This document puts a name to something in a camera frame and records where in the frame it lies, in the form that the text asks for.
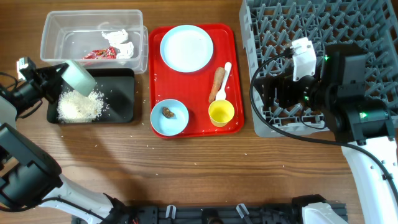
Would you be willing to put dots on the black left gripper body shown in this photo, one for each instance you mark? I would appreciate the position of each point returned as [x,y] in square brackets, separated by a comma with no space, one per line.
[33,90]

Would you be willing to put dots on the light blue plate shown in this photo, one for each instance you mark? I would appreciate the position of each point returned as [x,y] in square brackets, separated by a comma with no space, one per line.
[186,48]

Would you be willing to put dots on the light blue bowl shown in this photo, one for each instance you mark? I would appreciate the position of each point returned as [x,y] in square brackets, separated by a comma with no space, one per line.
[169,126]

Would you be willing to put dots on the yellow plastic cup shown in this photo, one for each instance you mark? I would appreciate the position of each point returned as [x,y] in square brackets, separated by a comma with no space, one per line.
[221,112]

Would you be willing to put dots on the white rice pile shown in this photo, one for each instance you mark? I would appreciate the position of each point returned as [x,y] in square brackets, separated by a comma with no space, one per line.
[74,107]

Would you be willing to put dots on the clear plastic bin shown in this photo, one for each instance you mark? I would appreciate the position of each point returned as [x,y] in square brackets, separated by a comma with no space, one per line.
[70,35]

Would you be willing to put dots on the orange carrot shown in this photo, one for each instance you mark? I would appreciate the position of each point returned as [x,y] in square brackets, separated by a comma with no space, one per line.
[217,81]

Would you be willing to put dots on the black tray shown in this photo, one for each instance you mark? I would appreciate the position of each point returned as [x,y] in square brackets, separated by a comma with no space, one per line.
[118,86]

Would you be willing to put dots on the brown food scrap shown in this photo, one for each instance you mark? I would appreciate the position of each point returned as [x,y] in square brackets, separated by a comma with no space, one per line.
[167,113]

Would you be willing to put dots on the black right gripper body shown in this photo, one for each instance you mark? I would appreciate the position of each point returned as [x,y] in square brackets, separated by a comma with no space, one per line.
[304,92]

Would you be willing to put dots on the white plastic spoon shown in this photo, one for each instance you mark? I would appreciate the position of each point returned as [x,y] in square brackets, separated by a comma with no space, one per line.
[221,95]

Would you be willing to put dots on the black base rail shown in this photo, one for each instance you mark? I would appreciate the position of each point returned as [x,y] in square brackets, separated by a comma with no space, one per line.
[321,212]

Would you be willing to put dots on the red snack wrapper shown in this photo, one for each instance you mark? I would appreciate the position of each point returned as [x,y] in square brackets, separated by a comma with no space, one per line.
[108,53]

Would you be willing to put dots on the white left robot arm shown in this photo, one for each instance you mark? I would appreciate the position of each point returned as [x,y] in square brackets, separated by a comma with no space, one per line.
[30,177]

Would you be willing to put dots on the grey dishwasher rack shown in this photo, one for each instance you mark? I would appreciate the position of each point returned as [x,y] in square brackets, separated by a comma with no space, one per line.
[269,27]

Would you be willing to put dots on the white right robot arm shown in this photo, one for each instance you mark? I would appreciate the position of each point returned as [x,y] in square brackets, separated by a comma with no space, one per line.
[362,127]

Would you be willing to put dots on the white napkin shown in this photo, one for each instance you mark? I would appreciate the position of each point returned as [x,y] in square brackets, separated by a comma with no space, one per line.
[119,40]

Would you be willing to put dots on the red serving tray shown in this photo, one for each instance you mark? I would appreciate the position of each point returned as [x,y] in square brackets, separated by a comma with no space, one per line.
[193,89]

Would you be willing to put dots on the mint green bowl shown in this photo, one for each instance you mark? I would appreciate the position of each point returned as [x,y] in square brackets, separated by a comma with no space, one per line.
[78,78]

